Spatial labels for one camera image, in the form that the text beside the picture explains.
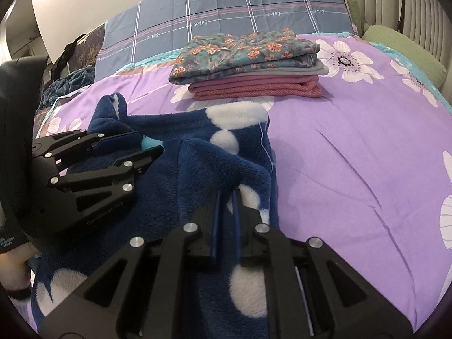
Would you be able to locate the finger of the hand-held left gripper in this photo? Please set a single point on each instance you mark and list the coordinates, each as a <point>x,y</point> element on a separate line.
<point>141,157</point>
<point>116,140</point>

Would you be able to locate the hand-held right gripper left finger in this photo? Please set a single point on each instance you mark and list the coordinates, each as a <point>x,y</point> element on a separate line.
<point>215,222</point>

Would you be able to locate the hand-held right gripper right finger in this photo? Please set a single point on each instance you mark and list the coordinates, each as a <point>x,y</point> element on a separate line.
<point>237,222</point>

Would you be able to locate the navy fleece star garment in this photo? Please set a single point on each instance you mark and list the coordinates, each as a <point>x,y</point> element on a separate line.
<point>197,169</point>

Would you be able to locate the person's left forearm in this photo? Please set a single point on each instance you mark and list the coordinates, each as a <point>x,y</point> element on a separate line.
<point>12,272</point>

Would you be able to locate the teal knitted cloth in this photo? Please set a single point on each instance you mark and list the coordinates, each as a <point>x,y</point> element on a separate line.
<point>69,84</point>

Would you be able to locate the dark floral blanket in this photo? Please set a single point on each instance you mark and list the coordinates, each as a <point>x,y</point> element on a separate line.
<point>90,53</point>

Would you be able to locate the purple floral bedsheet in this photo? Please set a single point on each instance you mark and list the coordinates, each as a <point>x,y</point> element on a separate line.
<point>335,148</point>

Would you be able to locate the pink folded garment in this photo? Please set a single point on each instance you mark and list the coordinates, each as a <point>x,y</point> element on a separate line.
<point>254,88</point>

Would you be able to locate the teal floral folded garment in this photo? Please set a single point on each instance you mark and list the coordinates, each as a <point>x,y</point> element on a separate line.
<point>240,51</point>

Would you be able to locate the black wristband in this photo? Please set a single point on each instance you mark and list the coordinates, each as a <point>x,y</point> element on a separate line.
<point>19,295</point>

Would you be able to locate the blue plaid pillow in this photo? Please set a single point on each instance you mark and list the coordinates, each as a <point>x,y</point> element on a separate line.
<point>212,3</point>

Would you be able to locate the grey folded garment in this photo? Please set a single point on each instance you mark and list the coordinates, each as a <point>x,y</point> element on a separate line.
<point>317,69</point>

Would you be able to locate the green pillow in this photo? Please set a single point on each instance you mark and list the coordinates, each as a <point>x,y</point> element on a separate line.
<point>402,51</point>

